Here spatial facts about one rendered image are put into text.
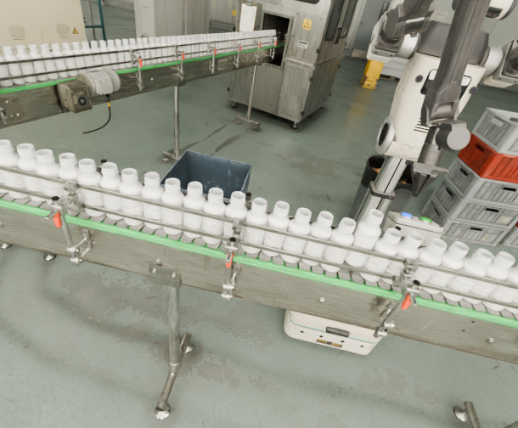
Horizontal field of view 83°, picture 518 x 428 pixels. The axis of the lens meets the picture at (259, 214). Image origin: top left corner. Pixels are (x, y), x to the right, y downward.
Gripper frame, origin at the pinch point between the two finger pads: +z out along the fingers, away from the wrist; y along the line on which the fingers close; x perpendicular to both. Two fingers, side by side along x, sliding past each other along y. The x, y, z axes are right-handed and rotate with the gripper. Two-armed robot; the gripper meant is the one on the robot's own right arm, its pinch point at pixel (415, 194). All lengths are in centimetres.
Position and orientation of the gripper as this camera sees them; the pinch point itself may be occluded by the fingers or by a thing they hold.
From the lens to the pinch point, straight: 100.9
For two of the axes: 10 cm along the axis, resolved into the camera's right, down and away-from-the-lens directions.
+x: 0.9, -2.9, 9.5
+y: 9.8, 2.2, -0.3
